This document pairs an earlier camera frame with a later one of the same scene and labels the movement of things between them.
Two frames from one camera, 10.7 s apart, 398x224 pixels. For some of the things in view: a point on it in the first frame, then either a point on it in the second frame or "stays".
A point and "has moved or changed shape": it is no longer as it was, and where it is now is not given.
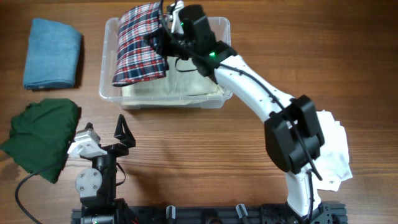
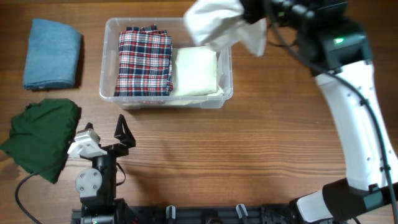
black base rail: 321,213 stays
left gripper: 127,139 stays
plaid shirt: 137,60 has moved or changed shape
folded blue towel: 52,55 stays
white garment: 332,166 -> 220,25
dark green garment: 40,135 stays
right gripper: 164,45 -> 251,10
